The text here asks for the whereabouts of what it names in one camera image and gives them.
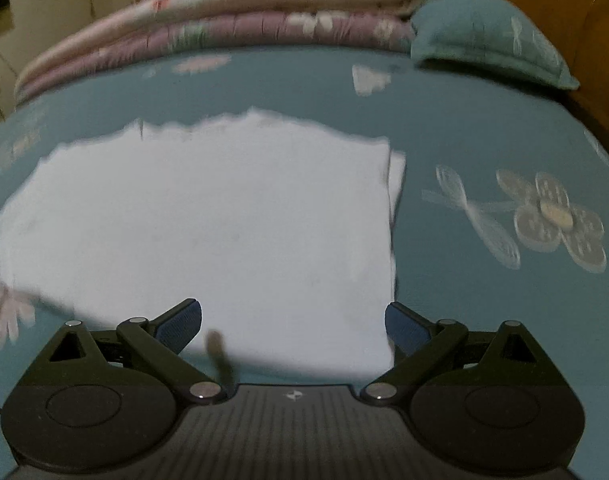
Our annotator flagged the teal floral bed sheet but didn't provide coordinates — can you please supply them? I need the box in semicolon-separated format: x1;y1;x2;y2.
0;45;609;411

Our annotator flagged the teal floral pillow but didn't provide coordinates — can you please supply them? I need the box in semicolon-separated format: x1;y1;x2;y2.
409;0;580;91

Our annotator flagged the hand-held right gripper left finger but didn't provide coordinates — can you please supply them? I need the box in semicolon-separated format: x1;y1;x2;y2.
14;298;228;405

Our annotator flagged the white printed shirt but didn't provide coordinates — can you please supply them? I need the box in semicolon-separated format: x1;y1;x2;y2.
0;107;408;381

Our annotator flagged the purple floral quilt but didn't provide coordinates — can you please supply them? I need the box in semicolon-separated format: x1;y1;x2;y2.
14;10;420;106

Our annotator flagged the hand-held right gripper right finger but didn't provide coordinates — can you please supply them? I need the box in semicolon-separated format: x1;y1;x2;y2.
359;302;570;405

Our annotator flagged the wooden headboard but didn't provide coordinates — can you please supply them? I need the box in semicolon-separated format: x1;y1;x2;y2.
482;0;609;171

